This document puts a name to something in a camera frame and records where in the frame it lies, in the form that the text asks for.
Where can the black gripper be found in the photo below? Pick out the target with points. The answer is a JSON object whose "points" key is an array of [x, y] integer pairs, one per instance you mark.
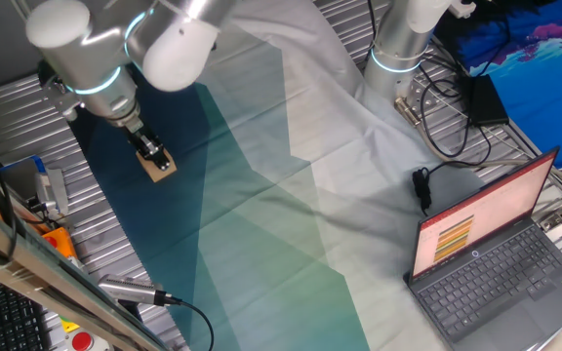
{"points": [[142, 139]]}

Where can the grey device with blue top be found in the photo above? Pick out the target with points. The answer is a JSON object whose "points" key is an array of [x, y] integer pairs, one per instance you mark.
{"points": [[42, 187]]}

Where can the red emergency stop button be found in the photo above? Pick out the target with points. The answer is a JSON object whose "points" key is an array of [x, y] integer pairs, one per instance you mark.
{"points": [[82, 341]]}

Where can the black keyboard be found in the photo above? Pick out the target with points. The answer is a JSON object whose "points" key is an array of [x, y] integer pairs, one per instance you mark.
{"points": [[5, 317]]}

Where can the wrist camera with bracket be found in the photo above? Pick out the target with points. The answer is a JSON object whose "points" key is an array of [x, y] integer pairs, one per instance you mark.
{"points": [[61, 100]]}

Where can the silver camera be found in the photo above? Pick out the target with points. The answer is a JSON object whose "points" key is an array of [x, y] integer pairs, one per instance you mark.
{"points": [[127, 290]]}

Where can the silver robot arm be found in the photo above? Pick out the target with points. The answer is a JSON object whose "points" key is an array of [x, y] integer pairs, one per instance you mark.
{"points": [[105, 63]]}

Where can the blue painted poster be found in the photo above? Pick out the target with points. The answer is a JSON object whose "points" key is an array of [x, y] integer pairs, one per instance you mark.
{"points": [[544, 73]]}

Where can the blue green gradient tablecloth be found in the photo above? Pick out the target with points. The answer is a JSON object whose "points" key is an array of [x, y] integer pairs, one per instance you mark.
{"points": [[261, 219]]}

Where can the aluminium frame beam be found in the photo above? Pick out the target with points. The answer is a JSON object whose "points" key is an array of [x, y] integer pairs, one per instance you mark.
{"points": [[42, 278]]}

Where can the grey open laptop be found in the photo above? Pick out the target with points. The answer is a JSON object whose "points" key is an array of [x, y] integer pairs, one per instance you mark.
{"points": [[495, 273]]}

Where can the orange box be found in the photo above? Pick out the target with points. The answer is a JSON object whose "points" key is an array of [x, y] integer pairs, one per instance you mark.
{"points": [[61, 241]]}

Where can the flat black box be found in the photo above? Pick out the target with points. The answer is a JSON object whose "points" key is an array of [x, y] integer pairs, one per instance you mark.
{"points": [[487, 100]]}

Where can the small wooden cube block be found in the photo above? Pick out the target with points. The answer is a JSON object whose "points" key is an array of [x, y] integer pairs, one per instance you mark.
{"points": [[156, 173]]}

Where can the thin metal pole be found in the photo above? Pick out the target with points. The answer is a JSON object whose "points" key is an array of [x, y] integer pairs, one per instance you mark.
{"points": [[20, 9]]}

